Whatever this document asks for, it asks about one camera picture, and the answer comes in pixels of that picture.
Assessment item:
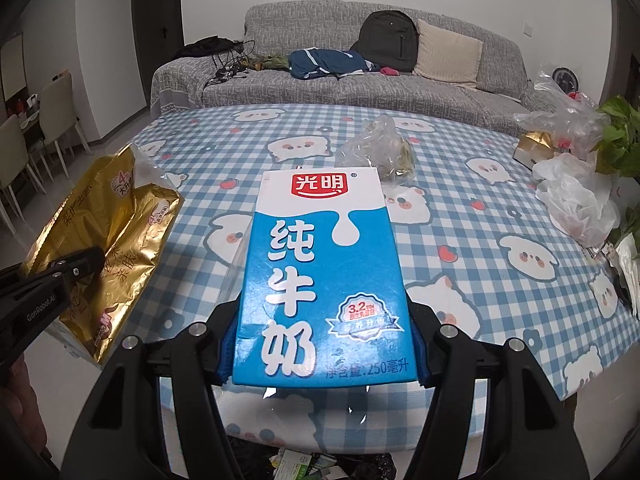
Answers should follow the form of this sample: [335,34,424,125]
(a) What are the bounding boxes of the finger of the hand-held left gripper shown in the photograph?
[20,245,107,288]

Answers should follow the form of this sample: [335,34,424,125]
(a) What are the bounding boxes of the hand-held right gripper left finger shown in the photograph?
[65,300,241,480]

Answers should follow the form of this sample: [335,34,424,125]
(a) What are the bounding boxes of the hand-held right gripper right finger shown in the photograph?
[405,300,586,480]

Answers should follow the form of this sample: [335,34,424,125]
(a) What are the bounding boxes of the gold tissue pack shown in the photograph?
[20,146,185,366]

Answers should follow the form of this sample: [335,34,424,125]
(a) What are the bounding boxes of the black trash bag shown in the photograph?
[227,452,396,480]

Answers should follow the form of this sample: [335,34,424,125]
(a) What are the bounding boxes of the blue milk carton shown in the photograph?
[232,169,420,390]

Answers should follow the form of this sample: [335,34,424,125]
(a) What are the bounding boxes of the person's left forearm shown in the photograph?
[0,355,32,451]

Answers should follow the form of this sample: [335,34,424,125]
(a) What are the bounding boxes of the blue checkered tablecloth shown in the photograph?
[110,104,640,456]

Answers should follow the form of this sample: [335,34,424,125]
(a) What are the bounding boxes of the clear bag of seeds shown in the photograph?
[340,115,417,183]

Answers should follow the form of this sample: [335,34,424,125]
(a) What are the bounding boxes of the white plastic bag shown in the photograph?
[532,152,621,247]

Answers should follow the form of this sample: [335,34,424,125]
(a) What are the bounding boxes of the white paper napkins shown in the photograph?
[615,235,640,306]

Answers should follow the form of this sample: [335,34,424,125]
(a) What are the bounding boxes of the small gold tissue box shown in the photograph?
[515,131,556,168]

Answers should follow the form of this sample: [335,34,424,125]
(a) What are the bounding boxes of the black clothing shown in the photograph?
[172,36,246,60]

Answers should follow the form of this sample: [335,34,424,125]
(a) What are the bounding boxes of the grey sofa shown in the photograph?
[150,1,546,133]

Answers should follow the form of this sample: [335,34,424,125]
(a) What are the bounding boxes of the dark door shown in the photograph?
[150,0,183,68]

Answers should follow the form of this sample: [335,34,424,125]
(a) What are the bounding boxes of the clear plastic bag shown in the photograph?
[515,67,608,153]

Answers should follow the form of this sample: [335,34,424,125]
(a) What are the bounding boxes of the green cloth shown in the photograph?
[250,54,291,72]

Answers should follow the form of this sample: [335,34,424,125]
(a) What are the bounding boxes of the green potted plant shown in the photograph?
[595,95,640,241]

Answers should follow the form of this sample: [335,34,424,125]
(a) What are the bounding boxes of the beige pillow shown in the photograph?
[414,19,485,92]

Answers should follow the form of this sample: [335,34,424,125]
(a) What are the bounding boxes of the blue jacket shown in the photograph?
[289,49,381,80]

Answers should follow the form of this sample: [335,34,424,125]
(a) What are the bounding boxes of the round dark fan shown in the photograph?
[552,67,581,96]

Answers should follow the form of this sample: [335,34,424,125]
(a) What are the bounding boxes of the dark grey backpack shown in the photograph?
[350,10,420,73]

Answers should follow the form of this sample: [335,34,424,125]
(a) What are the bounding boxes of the black cables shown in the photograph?
[210,40,256,83]

